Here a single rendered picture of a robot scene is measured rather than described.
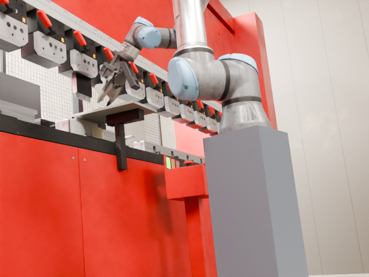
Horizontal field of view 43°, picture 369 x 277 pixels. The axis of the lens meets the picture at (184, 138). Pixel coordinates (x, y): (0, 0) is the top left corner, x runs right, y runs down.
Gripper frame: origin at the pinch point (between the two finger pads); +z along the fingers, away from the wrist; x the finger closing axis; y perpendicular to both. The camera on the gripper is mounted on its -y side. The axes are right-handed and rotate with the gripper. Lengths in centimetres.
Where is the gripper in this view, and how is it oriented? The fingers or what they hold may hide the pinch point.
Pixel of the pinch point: (105, 102)
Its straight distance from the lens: 185.7
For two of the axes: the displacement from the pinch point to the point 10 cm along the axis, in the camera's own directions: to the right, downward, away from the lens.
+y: -7.6, -4.9, 4.3
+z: -5.1, 8.6, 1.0
